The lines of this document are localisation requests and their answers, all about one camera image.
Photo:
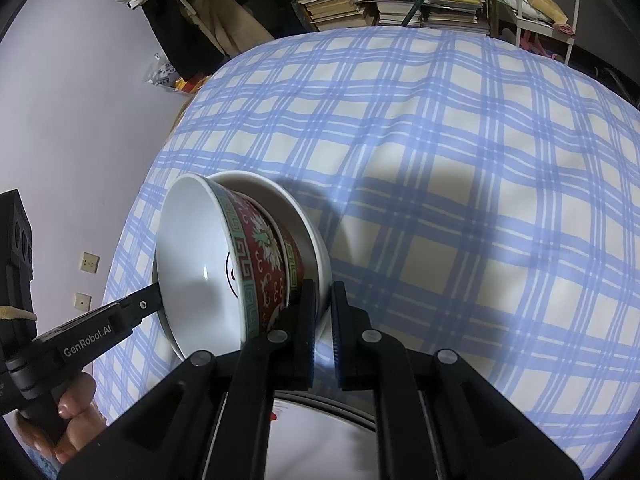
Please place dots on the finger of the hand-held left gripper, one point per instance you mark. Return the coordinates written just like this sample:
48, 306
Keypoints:
142, 307

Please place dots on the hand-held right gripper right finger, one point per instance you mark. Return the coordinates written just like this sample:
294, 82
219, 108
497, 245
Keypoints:
339, 330

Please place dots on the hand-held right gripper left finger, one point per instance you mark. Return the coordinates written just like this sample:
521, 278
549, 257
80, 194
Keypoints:
309, 330

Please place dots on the small red patterned bowl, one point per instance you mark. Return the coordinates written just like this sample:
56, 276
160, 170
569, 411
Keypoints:
200, 260

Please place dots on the white bowl with red label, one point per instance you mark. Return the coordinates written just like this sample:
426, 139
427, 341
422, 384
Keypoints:
312, 245

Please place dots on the white cherry print plate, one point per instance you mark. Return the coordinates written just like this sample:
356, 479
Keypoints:
325, 440

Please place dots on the person's left hand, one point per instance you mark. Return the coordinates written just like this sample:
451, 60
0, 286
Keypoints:
80, 420

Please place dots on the blue checked tablecloth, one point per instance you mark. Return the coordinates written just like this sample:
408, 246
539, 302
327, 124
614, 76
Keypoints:
450, 185

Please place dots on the yellow packet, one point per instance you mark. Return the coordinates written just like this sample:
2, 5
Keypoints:
192, 84

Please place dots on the printed plastic bag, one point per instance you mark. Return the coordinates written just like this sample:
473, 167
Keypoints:
161, 74

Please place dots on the black hanging garment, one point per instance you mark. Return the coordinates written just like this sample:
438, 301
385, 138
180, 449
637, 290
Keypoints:
180, 35

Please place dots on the beige hanging coat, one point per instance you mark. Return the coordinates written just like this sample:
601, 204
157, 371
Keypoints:
235, 15

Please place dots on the stack of old books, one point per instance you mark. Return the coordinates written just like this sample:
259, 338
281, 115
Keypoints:
335, 5

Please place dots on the stack of flat books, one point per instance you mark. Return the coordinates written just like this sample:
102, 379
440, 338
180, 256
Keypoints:
450, 10

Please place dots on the white trolley cart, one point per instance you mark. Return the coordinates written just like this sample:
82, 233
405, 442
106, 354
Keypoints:
540, 10

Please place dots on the beige wall socket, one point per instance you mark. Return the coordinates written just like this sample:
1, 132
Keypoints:
82, 301
90, 262

